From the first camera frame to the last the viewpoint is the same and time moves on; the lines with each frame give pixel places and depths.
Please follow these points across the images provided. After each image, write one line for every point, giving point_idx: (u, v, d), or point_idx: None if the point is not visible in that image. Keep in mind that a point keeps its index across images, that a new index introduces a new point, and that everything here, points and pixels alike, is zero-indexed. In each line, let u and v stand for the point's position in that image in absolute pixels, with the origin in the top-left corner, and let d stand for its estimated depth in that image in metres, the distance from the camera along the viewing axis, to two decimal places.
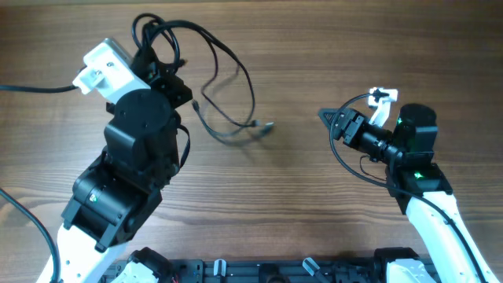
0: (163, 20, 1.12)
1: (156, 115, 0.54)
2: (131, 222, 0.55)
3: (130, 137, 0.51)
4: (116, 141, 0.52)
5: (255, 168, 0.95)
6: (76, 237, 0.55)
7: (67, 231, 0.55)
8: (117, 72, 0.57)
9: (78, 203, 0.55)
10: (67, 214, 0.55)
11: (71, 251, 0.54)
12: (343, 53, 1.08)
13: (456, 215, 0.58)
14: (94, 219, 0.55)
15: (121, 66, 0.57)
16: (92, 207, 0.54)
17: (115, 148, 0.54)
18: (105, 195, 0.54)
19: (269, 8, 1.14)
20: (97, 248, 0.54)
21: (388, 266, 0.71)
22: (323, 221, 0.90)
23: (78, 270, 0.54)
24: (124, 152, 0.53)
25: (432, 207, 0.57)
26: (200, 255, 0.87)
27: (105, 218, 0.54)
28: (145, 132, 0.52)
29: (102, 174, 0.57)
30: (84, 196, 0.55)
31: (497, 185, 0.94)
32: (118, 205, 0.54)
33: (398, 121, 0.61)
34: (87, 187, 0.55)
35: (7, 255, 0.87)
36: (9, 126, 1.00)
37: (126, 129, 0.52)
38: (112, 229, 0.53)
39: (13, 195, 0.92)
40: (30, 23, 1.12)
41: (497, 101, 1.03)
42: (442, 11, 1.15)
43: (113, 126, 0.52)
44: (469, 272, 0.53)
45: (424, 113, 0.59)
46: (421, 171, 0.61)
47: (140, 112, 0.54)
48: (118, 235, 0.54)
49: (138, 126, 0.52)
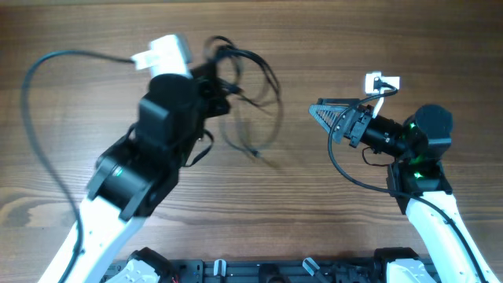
0: (163, 20, 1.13)
1: (187, 92, 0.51)
2: (154, 196, 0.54)
3: (164, 112, 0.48)
4: (148, 115, 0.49)
5: (255, 168, 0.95)
6: (100, 207, 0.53)
7: (90, 202, 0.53)
8: (170, 64, 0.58)
9: (102, 176, 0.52)
10: (93, 185, 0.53)
11: (94, 222, 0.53)
12: (344, 53, 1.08)
13: (455, 215, 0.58)
14: (118, 192, 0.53)
15: (178, 56, 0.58)
16: (115, 181, 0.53)
17: (145, 121, 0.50)
18: (130, 167, 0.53)
19: (269, 7, 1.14)
20: (120, 218, 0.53)
21: (388, 266, 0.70)
22: (323, 221, 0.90)
23: (100, 240, 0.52)
24: (156, 126, 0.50)
25: (431, 206, 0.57)
26: (200, 255, 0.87)
27: (130, 190, 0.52)
28: (181, 107, 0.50)
29: (123, 149, 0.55)
30: (108, 170, 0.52)
31: (497, 185, 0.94)
32: (142, 179, 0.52)
33: (412, 125, 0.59)
34: (111, 161, 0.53)
35: (8, 255, 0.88)
36: (8, 126, 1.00)
37: (160, 102, 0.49)
38: (138, 200, 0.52)
39: (14, 195, 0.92)
40: (30, 23, 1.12)
41: (497, 101, 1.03)
42: (442, 11, 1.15)
43: (147, 99, 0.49)
44: (469, 271, 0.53)
45: (440, 121, 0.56)
46: (421, 171, 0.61)
47: (173, 88, 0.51)
48: (142, 207, 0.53)
49: (170, 101, 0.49)
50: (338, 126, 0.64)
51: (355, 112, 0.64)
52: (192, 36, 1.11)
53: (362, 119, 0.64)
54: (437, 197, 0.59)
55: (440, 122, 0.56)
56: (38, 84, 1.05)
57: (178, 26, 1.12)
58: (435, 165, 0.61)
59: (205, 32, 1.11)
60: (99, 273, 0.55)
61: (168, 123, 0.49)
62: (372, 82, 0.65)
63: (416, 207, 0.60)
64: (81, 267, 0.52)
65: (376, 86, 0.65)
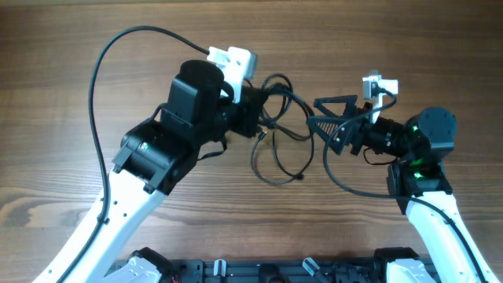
0: (163, 20, 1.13)
1: (213, 75, 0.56)
2: (175, 173, 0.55)
3: (193, 88, 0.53)
4: (179, 93, 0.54)
5: (255, 168, 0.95)
6: (126, 180, 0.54)
7: (117, 174, 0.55)
8: (235, 71, 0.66)
9: (130, 149, 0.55)
10: (120, 157, 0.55)
11: (119, 192, 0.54)
12: (344, 53, 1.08)
13: (455, 215, 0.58)
14: (143, 166, 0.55)
15: (241, 70, 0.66)
16: (141, 154, 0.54)
17: (174, 100, 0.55)
18: (157, 143, 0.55)
19: (269, 7, 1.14)
20: (145, 189, 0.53)
21: (388, 266, 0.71)
22: (323, 221, 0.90)
23: (124, 210, 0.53)
24: (185, 103, 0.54)
25: (431, 207, 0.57)
26: (200, 255, 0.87)
27: (156, 162, 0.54)
28: (207, 86, 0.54)
29: (149, 128, 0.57)
30: (136, 143, 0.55)
31: (497, 185, 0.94)
32: (167, 154, 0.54)
33: (415, 127, 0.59)
34: (138, 136, 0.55)
35: (8, 255, 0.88)
36: (8, 126, 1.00)
37: (190, 80, 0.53)
38: (163, 171, 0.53)
39: (14, 195, 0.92)
40: (29, 23, 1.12)
41: (496, 101, 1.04)
42: (442, 10, 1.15)
43: (179, 78, 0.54)
44: (469, 271, 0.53)
45: (443, 125, 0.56)
46: (421, 171, 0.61)
47: (201, 71, 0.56)
48: (166, 180, 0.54)
49: (200, 81, 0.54)
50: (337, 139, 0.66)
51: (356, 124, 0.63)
52: (192, 36, 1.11)
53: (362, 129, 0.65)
54: (437, 197, 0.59)
55: (444, 126, 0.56)
56: (38, 84, 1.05)
57: (178, 26, 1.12)
58: (435, 166, 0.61)
59: (204, 32, 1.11)
60: (119, 249, 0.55)
61: (196, 99, 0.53)
62: (368, 90, 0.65)
63: (416, 208, 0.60)
64: (104, 237, 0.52)
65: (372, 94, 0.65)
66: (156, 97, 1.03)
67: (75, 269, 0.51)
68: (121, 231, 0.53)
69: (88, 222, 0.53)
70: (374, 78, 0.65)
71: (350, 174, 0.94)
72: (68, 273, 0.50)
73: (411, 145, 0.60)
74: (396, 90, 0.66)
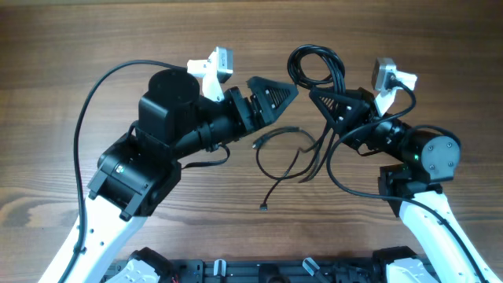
0: (163, 20, 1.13)
1: (185, 90, 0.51)
2: (156, 196, 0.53)
3: (163, 108, 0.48)
4: (148, 115, 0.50)
5: (255, 168, 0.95)
6: (103, 207, 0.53)
7: (93, 200, 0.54)
8: (211, 70, 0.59)
9: (104, 174, 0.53)
10: (94, 183, 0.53)
11: (96, 220, 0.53)
12: (344, 53, 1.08)
13: (448, 214, 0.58)
14: (119, 190, 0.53)
15: (216, 67, 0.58)
16: (117, 179, 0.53)
17: (145, 121, 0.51)
18: (132, 167, 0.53)
19: (269, 7, 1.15)
20: (122, 217, 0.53)
21: (388, 268, 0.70)
22: (323, 221, 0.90)
23: (101, 238, 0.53)
24: (156, 124, 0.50)
25: (424, 208, 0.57)
26: (200, 255, 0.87)
27: (130, 188, 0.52)
28: (178, 106, 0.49)
29: (126, 148, 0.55)
30: (111, 167, 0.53)
31: (497, 185, 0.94)
32: (144, 177, 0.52)
33: (416, 157, 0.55)
34: (115, 158, 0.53)
35: (8, 255, 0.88)
36: (8, 126, 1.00)
37: (159, 101, 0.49)
38: (138, 198, 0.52)
39: (13, 195, 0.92)
40: (30, 23, 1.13)
41: (496, 101, 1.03)
42: (441, 11, 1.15)
43: (148, 99, 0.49)
44: (468, 271, 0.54)
45: (448, 156, 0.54)
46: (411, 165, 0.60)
47: (171, 86, 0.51)
48: (142, 205, 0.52)
49: (170, 99, 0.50)
50: (341, 118, 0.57)
51: (365, 104, 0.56)
52: (192, 35, 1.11)
53: (369, 119, 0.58)
54: (427, 198, 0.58)
55: (447, 156, 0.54)
56: (38, 84, 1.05)
57: (178, 26, 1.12)
58: None
59: (205, 31, 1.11)
60: (99, 275, 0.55)
61: (167, 120, 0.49)
62: (384, 81, 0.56)
63: (409, 211, 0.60)
64: (81, 267, 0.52)
65: (387, 86, 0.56)
66: None
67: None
68: (98, 260, 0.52)
69: (65, 251, 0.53)
70: (393, 67, 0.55)
71: (350, 174, 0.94)
72: None
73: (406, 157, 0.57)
74: (413, 86, 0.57)
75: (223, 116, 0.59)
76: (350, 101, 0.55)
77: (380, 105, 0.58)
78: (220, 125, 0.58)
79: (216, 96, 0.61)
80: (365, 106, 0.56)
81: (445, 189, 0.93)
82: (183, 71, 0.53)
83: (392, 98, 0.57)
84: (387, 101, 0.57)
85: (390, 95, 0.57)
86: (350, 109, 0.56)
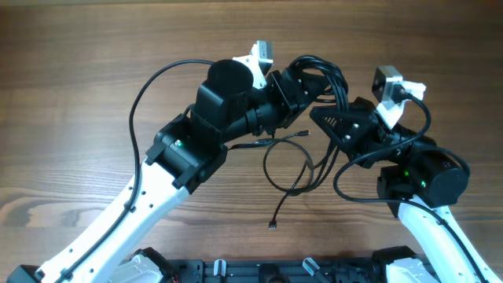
0: (163, 20, 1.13)
1: (241, 79, 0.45)
2: (203, 174, 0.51)
3: (219, 97, 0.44)
4: (204, 102, 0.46)
5: (255, 168, 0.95)
6: (158, 174, 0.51)
7: (149, 167, 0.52)
8: (251, 64, 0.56)
9: (163, 147, 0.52)
10: (152, 150, 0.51)
11: (149, 182, 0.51)
12: (343, 52, 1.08)
13: (447, 215, 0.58)
14: (174, 162, 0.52)
15: (257, 57, 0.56)
16: (174, 152, 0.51)
17: (200, 106, 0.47)
18: (190, 145, 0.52)
19: (269, 7, 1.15)
20: (174, 183, 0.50)
21: (388, 268, 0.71)
22: (323, 221, 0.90)
23: (151, 200, 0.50)
24: (210, 111, 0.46)
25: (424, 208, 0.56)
26: (200, 255, 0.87)
27: (185, 160, 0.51)
28: (234, 96, 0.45)
29: (181, 127, 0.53)
30: (170, 141, 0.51)
31: (498, 185, 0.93)
32: (195, 156, 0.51)
33: (423, 183, 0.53)
34: (172, 133, 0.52)
35: (8, 255, 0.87)
36: (9, 126, 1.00)
37: (217, 88, 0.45)
38: (191, 171, 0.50)
39: (13, 195, 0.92)
40: (31, 23, 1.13)
41: (496, 101, 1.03)
42: (440, 11, 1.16)
43: (207, 86, 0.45)
44: (468, 271, 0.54)
45: (457, 185, 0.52)
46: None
47: (229, 75, 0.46)
48: (192, 179, 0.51)
49: (226, 88, 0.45)
50: (347, 136, 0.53)
51: (372, 120, 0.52)
52: (192, 35, 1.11)
53: (383, 137, 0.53)
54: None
55: (457, 185, 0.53)
56: (38, 84, 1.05)
57: (178, 26, 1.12)
58: None
59: (204, 31, 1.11)
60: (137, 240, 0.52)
61: (222, 109, 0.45)
62: (393, 95, 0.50)
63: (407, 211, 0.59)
64: (128, 226, 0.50)
65: (395, 100, 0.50)
66: (156, 97, 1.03)
67: (92, 255, 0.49)
68: (145, 223, 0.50)
69: (115, 208, 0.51)
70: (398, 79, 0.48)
71: (350, 174, 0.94)
72: (88, 255, 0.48)
73: (414, 174, 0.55)
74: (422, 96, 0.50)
75: (268, 102, 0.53)
76: (357, 118, 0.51)
77: (386, 120, 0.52)
78: (266, 112, 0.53)
79: (258, 82, 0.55)
80: (374, 122, 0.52)
81: None
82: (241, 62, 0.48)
83: (399, 112, 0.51)
84: (394, 115, 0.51)
85: (398, 108, 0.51)
86: (357, 126, 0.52)
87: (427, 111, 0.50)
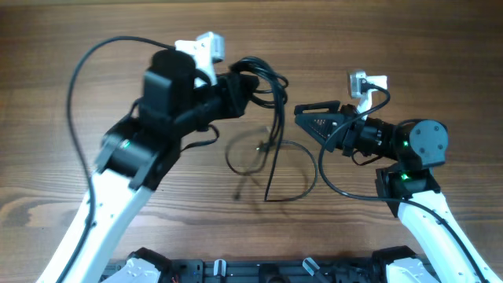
0: (163, 20, 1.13)
1: (186, 64, 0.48)
2: (160, 168, 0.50)
3: (166, 79, 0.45)
4: (149, 89, 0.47)
5: (255, 168, 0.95)
6: (111, 180, 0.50)
7: (100, 175, 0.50)
8: (201, 53, 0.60)
9: (110, 151, 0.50)
10: (100, 158, 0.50)
11: (106, 192, 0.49)
12: (343, 53, 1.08)
13: (446, 213, 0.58)
14: (125, 164, 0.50)
15: (209, 52, 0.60)
16: (123, 154, 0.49)
17: (145, 95, 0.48)
18: (137, 141, 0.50)
19: (269, 7, 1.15)
20: (130, 186, 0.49)
21: (388, 267, 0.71)
22: (323, 221, 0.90)
23: (111, 211, 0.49)
24: (157, 98, 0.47)
25: (423, 208, 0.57)
26: (200, 255, 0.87)
27: (136, 160, 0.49)
28: (180, 78, 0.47)
29: (126, 128, 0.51)
30: (115, 145, 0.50)
31: (497, 185, 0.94)
32: (146, 152, 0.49)
33: (404, 143, 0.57)
34: (117, 135, 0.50)
35: (8, 255, 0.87)
36: (9, 126, 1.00)
37: (160, 71, 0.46)
38: (145, 170, 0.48)
39: (13, 195, 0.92)
40: (31, 23, 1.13)
41: (495, 101, 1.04)
42: (440, 11, 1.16)
43: (149, 71, 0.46)
44: (468, 271, 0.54)
45: (435, 138, 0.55)
46: (408, 172, 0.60)
47: (172, 60, 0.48)
48: (149, 177, 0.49)
49: (170, 71, 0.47)
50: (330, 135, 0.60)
51: (350, 119, 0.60)
52: (192, 35, 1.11)
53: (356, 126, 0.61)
54: (427, 198, 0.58)
55: (436, 139, 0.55)
56: (38, 84, 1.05)
57: (179, 26, 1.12)
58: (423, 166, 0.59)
59: (205, 31, 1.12)
60: (108, 253, 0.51)
61: (170, 92, 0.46)
62: (358, 84, 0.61)
63: (407, 210, 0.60)
64: (93, 239, 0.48)
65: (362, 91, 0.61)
66: None
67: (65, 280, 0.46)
68: (110, 233, 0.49)
69: (77, 226, 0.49)
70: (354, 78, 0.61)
71: (350, 174, 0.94)
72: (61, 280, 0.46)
73: (398, 151, 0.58)
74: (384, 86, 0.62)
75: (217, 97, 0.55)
76: (334, 117, 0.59)
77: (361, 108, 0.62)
78: (212, 104, 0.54)
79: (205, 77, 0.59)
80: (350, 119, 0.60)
81: (445, 189, 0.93)
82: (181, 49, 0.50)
83: (369, 101, 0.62)
84: (366, 106, 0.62)
85: (367, 99, 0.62)
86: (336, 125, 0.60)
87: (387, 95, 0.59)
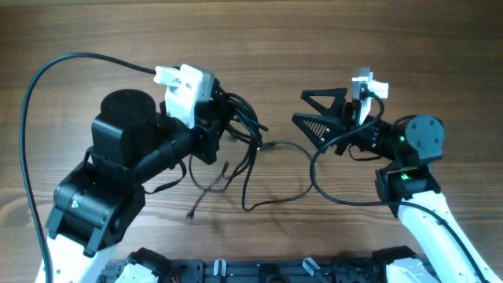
0: (163, 20, 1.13)
1: (141, 108, 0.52)
2: (118, 223, 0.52)
3: (118, 130, 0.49)
4: (102, 137, 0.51)
5: (255, 168, 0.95)
6: (66, 245, 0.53)
7: (54, 240, 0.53)
8: (186, 91, 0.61)
9: (62, 211, 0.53)
10: (51, 222, 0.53)
11: (62, 260, 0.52)
12: (343, 53, 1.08)
13: (446, 214, 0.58)
14: (79, 225, 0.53)
15: (194, 95, 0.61)
16: (75, 213, 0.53)
17: (98, 144, 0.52)
18: (87, 198, 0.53)
19: (269, 7, 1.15)
20: (86, 253, 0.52)
21: (388, 267, 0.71)
22: (323, 221, 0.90)
23: (69, 277, 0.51)
24: (111, 147, 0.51)
25: (422, 209, 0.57)
26: (200, 255, 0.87)
27: (89, 222, 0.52)
28: (134, 125, 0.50)
29: (82, 178, 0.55)
30: (67, 201, 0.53)
31: (497, 185, 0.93)
32: (101, 207, 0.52)
33: (401, 137, 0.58)
34: (69, 191, 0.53)
35: (8, 255, 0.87)
36: (9, 126, 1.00)
37: (112, 122, 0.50)
38: (99, 232, 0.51)
39: (13, 195, 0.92)
40: (30, 23, 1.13)
41: (495, 101, 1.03)
42: (440, 11, 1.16)
43: (100, 120, 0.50)
44: (468, 271, 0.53)
45: (431, 133, 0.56)
46: (408, 172, 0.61)
47: (126, 108, 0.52)
48: (105, 238, 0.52)
49: (125, 119, 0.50)
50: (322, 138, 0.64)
51: (341, 127, 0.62)
52: (192, 35, 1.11)
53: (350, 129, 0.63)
54: (427, 198, 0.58)
55: (432, 134, 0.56)
56: (37, 84, 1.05)
57: (179, 26, 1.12)
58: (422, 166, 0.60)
59: (205, 31, 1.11)
60: None
61: (122, 141, 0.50)
62: (357, 92, 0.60)
63: (406, 211, 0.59)
64: None
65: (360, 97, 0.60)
66: (156, 97, 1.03)
67: None
68: None
69: None
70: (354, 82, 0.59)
71: (350, 174, 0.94)
72: None
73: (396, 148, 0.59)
74: (385, 95, 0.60)
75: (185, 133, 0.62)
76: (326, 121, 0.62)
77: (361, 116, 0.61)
78: (181, 141, 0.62)
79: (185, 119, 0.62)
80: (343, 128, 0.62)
81: (445, 189, 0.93)
82: (137, 90, 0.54)
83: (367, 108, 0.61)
84: (364, 112, 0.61)
85: (365, 104, 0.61)
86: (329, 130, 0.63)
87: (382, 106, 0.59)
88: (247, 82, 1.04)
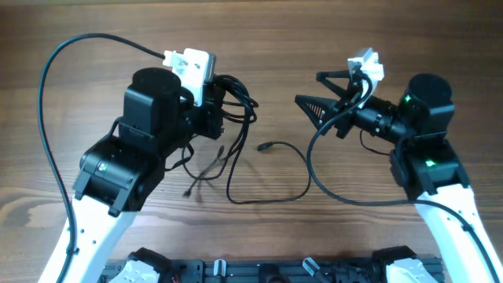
0: (163, 20, 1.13)
1: (170, 82, 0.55)
2: (141, 188, 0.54)
3: (149, 97, 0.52)
4: (133, 105, 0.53)
5: (255, 168, 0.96)
6: (90, 207, 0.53)
7: (78, 202, 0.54)
8: (195, 72, 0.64)
9: (88, 174, 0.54)
10: (78, 183, 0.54)
11: (85, 221, 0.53)
12: (343, 53, 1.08)
13: (473, 216, 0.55)
14: (105, 188, 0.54)
15: (202, 75, 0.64)
16: (100, 177, 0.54)
17: (129, 112, 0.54)
18: (114, 163, 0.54)
19: (269, 8, 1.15)
20: (110, 213, 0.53)
21: (388, 268, 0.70)
22: (323, 221, 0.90)
23: (93, 237, 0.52)
24: (141, 115, 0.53)
25: (448, 209, 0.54)
26: (200, 255, 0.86)
27: (116, 184, 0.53)
28: (163, 95, 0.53)
29: (108, 145, 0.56)
30: (93, 167, 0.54)
31: (498, 185, 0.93)
32: (126, 171, 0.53)
33: (407, 98, 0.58)
34: (96, 156, 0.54)
35: (8, 255, 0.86)
36: (9, 126, 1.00)
37: (144, 91, 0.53)
38: (125, 193, 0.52)
39: (14, 195, 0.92)
40: (31, 23, 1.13)
41: (495, 101, 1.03)
42: (439, 11, 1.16)
43: (133, 90, 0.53)
44: None
45: (438, 88, 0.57)
46: (433, 158, 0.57)
47: (154, 79, 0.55)
48: (130, 200, 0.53)
49: (154, 90, 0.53)
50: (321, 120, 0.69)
51: (332, 109, 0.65)
52: (192, 35, 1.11)
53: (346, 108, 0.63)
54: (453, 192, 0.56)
55: (438, 90, 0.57)
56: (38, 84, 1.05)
57: (179, 26, 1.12)
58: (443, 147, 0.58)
59: (204, 31, 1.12)
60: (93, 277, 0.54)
61: (152, 108, 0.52)
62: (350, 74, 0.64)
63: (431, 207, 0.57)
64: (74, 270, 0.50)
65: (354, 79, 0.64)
66: None
67: None
68: (89, 264, 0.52)
69: (57, 254, 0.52)
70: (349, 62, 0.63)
71: (350, 174, 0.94)
72: None
73: (408, 117, 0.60)
74: (380, 78, 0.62)
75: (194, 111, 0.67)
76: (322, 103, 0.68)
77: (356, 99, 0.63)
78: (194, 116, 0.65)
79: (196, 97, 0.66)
80: (335, 110, 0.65)
81: None
82: (163, 69, 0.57)
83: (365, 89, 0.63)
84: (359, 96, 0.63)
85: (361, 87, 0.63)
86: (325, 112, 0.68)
87: (370, 88, 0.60)
88: (247, 82, 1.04)
